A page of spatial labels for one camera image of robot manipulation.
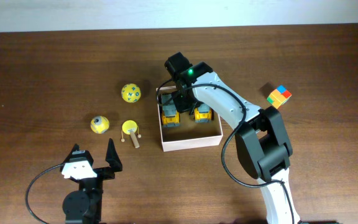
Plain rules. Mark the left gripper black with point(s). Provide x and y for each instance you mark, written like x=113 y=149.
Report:
x=114 y=161

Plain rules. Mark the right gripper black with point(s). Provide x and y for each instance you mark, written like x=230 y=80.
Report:
x=182 y=104

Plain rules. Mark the yellow grey dump truck toy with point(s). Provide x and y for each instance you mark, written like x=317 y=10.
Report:
x=170 y=115

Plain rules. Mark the yellow grey mixer truck toy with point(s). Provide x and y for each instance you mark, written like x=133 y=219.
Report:
x=203 y=114

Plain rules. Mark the multicolour puzzle cube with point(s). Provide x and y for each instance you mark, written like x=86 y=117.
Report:
x=279 y=96

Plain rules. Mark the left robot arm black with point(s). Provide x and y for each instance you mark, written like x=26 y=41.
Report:
x=84 y=205

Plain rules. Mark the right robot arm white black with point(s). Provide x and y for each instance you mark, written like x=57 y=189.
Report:
x=262 y=143

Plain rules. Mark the yellow ball with eye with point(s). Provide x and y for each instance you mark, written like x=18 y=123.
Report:
x=99 y=124

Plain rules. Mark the white cardboard box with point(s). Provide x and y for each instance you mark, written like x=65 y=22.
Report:
x=189 y=134

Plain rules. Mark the yellow wooden pellet drum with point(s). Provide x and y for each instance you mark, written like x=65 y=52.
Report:
x=131 y=128

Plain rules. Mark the yellow ball blue letters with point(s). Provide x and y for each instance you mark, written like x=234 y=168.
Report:
x=131 y=93

